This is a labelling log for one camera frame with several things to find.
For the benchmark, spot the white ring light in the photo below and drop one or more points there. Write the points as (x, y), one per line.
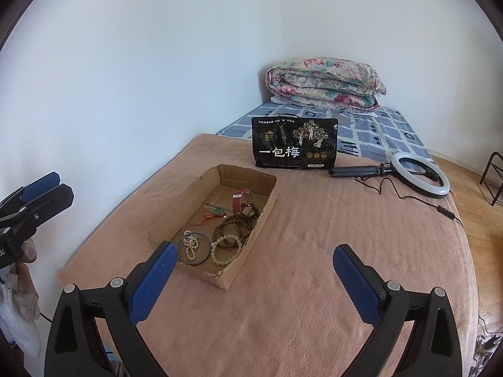
(416, 172)

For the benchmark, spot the folded floral quilt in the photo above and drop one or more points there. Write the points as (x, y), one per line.
(327, 83)

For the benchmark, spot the pink fleece blanket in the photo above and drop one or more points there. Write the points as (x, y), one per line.
(286, 313)

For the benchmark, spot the black metal rack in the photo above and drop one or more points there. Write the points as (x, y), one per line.
(491, 178)

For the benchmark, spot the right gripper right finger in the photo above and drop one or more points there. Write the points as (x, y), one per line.
(380, 304)

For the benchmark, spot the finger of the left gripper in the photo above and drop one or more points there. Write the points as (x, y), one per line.
(20, 218)
(24, 195)

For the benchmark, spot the black snack bag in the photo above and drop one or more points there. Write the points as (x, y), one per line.
(294, 142)

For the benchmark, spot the blue bangle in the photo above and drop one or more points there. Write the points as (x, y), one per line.
(193, 248)

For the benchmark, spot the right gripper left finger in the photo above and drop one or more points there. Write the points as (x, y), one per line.
(126, 305)

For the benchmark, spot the red strap wristwatch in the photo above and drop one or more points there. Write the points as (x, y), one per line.
(243, 204)

